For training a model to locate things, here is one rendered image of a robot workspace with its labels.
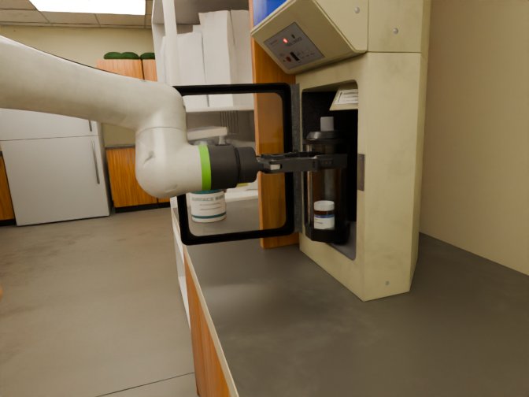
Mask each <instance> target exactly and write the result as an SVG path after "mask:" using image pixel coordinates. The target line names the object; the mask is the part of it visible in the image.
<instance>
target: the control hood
mask: <svg viewBox="0 0 529 397"><path fill-rule="evenodd" d="M294 22H295V23H296V24H297V25H298V26H299V27H300V29H301V30H302V31H303V32H304V33H305V34H306V35H307V36H308V37H309V39H310V40H311V41H312V42H313V44H314V45H315V46H316V47H317V48H318V50H319V51H320V52H321V53H322V54H323V56H325V58H321V59H318V60H315V61H312V62H310V63H307V64H304V65H300V66H298V67H295V68H292V69H289V70H288V69H287V68H286V67H285V66H284V65H283V64H282V63H281V62H280V60H279V59H278V58H277V57H276V56H275V55H274V54H273V53H272V52H271V51H270V49H269V48H267V47H266V45H264V44H263V42H264V41H266V40H267V39H269V38H271V37H272V36H274V35H275V34H277V33H278V32H280V31H282V30H283V29H284V28H286V27H288V26H289V25H291V24H293V23H294ZM250 34H251V36H252V37H253V38H254V39H255V40H256V41H257V43H258V44H259V45H260V46H261V47H262V48H263V49H264V50H265V51H266V53H267V54H268V55H269V56H270V57H271V58H272V59H273V60H274V61H275V62H276V64H277V65H278V66H279V67H280V68H281V69H282V70H283V71H284V72H285V73H287V74H296V73H299V72H304V71H306V70H309V69H314V68H316V67H320V66H322V65H327V64H330V63H332V62H335V61H340V60H342V59H346V58H350V57H353V56H356V55H358V54H363V53H365V51H367V45H368V0H287V1H286V2H284V3H283V4H282V5H281V6H280V7H279V8H278V9H276V10H275V11H274V12H273V13H271V14H270V15H269V16H268V17H266V18H265V19H264V20H263V21H262V22H260V23H259V24H258V25H257V26H256V27H255V28H253V29H252V30H251V31H250Z"/></svg>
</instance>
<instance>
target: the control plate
mask: <svg viewBox="0 0 529 397"><path fill-rule="evenodd" d="M291 34H293V35H294V36H295V39H294V38H293V37H292V36H291ZM283 39H286V40H287V43H286V42H284V40H283ZM263 44H264V45H266V47H267V48H269V49H270V51H271V52H272V53H273V54H274V55H275V56H276V57H277V58H278V59H279V60H280V62H281V63H282V64H283V65H284V66H285V67H286V68H287V69H288V70H289V69H292V68H295V67H298V66H300V65H304V64H307V63H310V62H312V61H315V60H318V59H321V58H325V56H323V54H322V53H321V52H320V51H319V50H318V48H317V47H316V46H315V45H314V44H313V42H312V41H311V40H310V39H309V37H308V36H307V35H306V34H305V33H304V32H303V31H302V30H301V29H300V27H299V26H298V25H297V24H296V23H295V22H294V23H293V24H291V25H289V26H288V27H286V28H284V29H283V30H282V31H280V32H278V33H277V34H275V35H274V36H272V37H271V38H269V39H267V40H266V41H264V42H263ZM307 48H309V49H310V51H309V52H307ZM302 50H304V51H305V54H302V53H301V52H302ZM290 52H293V53H294V54H295V55H296V56H297V58H298V59H299V61H295V59H294V58H293V57H292V56H291V55H290ZM298 52H299V53H300V54H301V56H300V55H299V56H298V55H297V54H298ZM286 57H289V58H290V59H291V62H289V61H288V60H287V59H286ZM283 59H284V60H285V61H286V63H285V62H284V61H283Z"/></svg>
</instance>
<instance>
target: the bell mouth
mask: <svg viewBox="0 0 529 397"><path fill-rule="evenodd" d="M350 109H358V85H357V82H355V83H344V84H340V85H339V88H338V91H337V93H336V95H335V98H334V100H333V103H332V104H331V108H330V109H329V110H350Z"/></svg>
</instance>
